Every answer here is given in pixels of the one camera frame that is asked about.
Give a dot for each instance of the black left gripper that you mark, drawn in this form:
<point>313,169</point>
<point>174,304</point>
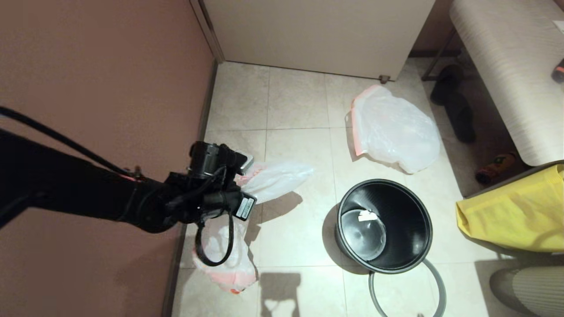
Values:
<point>207,198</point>

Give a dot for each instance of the white red-printed plastic bag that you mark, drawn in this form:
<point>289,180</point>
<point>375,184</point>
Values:
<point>273,176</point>

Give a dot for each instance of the black round trash bin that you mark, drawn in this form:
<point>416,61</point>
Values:
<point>405,220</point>

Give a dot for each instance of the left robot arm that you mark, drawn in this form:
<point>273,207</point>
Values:
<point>66,185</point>

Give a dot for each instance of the yellow fabric bag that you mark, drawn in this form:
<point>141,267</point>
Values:
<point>506,215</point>

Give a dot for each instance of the white cabinet door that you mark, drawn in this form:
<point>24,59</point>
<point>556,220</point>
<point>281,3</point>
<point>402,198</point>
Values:
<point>317,35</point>

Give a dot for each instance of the small metal cabinet foot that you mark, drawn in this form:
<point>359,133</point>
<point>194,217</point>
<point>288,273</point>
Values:
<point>384,79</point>

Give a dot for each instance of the thin metal table leg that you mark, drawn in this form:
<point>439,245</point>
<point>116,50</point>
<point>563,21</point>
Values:
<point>430,69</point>

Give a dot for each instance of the small orange red object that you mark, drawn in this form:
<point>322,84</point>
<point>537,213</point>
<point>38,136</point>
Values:
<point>495,167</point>

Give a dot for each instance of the beige woodgrain table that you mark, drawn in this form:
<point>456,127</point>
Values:
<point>506,66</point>

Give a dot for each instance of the ribbed cream vase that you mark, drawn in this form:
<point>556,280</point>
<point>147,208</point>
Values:
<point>533,290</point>

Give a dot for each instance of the red black object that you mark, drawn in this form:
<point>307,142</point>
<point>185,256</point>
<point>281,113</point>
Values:
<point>559,72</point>

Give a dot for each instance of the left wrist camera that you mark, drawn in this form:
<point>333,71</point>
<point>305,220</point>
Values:
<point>242,162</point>

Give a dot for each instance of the grey door frame strip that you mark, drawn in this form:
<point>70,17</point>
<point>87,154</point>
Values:
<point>207,27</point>

